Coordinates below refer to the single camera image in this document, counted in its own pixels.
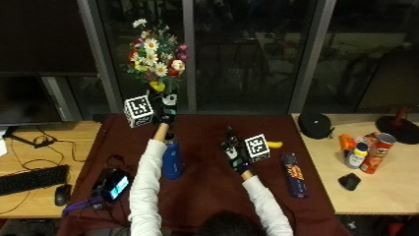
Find person's left hand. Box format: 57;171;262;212
152;92;180;126

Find person's right hand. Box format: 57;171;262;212
219;126;253;175

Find mixed flower bouquet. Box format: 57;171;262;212
125;18;190;99

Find white marker cube right glove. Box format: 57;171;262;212
243;133;273;163

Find white marker cube glove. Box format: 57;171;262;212
243;133;273;163
124;94;156;129

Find white marker cube left glove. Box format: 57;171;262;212
124;94;156;129

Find blue vase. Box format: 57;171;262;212
161;132;185;181

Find dark red tablecloth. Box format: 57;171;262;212
56;113;351;236

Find dark blue snack box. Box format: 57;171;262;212
281;152;310;200

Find black round pouch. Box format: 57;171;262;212
297;111;337;141

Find orange packet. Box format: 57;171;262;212
338;133;359;153

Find black device lit screen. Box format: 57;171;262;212
100;168;132;204

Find black vertical mouse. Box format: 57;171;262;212
338;172;363;192

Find black monitor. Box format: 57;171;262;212
0;73;63;126

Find red chip can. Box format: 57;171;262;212
359;132;398;175

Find black computer mouse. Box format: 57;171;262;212
53;183;73;207

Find black keyboard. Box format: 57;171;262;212
0;164;70;198

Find black desk cable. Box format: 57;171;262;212
8;126;89;171

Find purple strap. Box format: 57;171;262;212
61;196;105;217

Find black round stand red handle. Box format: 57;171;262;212
375;105;419;146

